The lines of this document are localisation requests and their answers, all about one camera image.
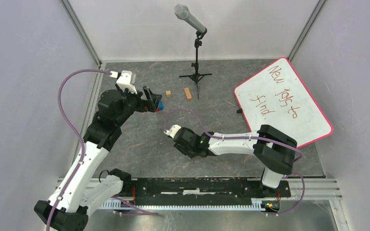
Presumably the grey slotted cable duct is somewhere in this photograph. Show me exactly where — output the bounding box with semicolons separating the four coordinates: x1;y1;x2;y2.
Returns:
99;199;280;212

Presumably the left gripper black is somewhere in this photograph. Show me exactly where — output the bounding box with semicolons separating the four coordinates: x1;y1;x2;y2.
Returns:
116;84;162;126

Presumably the red blue toy brick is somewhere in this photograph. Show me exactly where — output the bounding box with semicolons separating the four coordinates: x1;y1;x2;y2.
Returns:
156;100;164;112

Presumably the small wooden cube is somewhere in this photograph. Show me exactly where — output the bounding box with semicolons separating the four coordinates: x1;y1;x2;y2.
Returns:
166;90;172;98

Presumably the black microphone tripod stand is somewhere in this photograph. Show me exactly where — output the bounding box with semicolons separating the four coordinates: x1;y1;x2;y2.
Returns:
179;29;212;99

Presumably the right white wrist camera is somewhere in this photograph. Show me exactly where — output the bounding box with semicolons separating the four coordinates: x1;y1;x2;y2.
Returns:
164;125;182;139

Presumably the pink-framed whiteboard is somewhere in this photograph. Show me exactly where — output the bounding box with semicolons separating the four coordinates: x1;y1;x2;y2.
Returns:
234;57;333;148

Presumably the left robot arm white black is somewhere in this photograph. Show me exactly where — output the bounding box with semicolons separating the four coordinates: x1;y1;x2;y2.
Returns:
34;86;162;231

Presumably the long wooden block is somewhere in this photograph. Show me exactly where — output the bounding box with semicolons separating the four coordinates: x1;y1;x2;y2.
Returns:
184;88;193;100

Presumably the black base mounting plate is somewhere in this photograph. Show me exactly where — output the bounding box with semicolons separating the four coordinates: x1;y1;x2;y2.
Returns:
117;177;291;206

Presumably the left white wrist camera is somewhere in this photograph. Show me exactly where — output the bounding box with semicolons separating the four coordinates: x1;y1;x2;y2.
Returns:
110;70;137;94

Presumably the silver microphone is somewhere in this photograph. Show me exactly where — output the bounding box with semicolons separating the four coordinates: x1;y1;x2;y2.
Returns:
174;4;207;34

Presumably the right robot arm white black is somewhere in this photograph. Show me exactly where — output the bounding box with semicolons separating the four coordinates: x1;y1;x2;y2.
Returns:
164;125;299;196

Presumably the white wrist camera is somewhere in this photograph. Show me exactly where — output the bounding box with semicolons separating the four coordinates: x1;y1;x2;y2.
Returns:
110;70;137;94
164;125;182;139

